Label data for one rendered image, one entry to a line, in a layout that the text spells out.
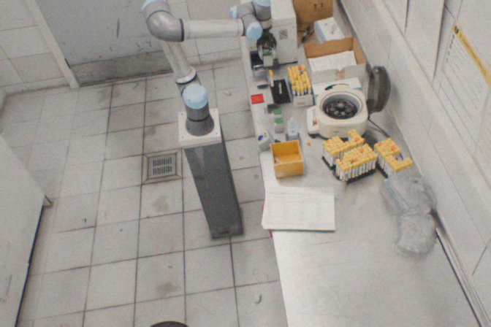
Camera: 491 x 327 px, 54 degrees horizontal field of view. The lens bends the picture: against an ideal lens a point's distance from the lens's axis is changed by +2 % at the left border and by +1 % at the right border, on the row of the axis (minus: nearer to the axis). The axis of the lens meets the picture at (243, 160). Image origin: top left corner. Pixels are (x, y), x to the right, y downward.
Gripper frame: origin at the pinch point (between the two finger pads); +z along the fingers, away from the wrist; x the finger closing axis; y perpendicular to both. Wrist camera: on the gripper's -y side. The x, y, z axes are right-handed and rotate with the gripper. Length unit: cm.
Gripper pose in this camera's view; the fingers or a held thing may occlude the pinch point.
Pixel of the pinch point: (267, 56)
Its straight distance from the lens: 251.7
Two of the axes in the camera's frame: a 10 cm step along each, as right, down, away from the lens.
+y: 0.3, 7.5, -6.6
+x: 9.9, -1.0, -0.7
